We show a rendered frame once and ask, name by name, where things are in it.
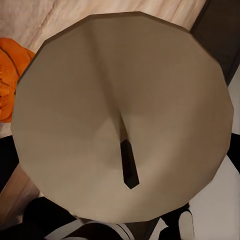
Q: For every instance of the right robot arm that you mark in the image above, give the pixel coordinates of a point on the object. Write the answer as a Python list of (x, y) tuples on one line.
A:
[(180, 224)]

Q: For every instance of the pumpkin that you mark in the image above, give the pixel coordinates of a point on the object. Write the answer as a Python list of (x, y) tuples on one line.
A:
[(14, 59)]

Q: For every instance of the cabinet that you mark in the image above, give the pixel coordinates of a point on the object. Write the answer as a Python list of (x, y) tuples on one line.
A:
[(217, 28)]

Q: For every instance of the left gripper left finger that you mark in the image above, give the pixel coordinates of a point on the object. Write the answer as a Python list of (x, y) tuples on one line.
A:
[(8, 160)]

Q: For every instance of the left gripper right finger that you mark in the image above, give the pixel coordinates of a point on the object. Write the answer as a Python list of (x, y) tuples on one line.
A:
[(234, 150)]

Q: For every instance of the pillar candle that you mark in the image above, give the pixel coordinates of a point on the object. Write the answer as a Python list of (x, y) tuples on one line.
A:
[(122, 117)]

